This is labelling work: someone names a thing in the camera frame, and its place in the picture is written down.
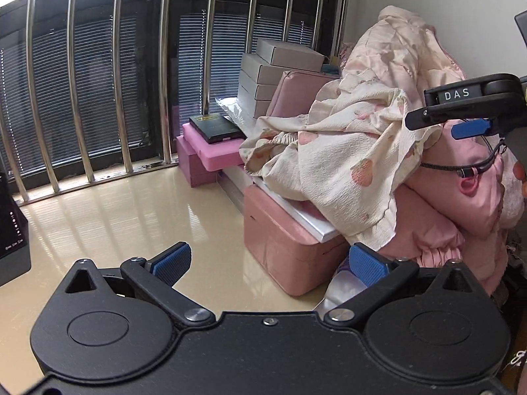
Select white strawberry print garment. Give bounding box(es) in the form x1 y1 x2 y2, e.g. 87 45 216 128
239 5 463 250

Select pink puffy jacket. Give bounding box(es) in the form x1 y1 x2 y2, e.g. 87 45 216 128
378 123 524 294

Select white flat board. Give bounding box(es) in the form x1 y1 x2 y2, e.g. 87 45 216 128
218 168 343 245

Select light pink storage box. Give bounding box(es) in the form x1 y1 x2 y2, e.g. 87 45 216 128
244 185 349 297

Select dark pink box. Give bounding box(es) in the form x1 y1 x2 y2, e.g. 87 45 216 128
176 136 217 188

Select pink cushion bag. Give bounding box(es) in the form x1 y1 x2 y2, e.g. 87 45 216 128
266 69 339 118

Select black tablet on stand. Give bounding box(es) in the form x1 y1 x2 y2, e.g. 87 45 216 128
0 171 31 286

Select grey cardboard box top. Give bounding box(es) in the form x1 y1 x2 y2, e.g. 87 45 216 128
256 39 324 72

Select magenta foam block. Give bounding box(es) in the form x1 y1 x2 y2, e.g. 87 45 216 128
182 123 243 172

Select black flat box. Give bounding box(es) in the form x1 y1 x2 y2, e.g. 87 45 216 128
189 113 246 145

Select grey cardboard box stack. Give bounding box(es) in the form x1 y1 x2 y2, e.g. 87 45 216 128
237 54 287 119

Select metal window railing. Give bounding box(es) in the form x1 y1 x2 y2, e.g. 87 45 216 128
1 0 347 204

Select black cable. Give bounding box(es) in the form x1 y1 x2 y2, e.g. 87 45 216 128
419 139 509 178

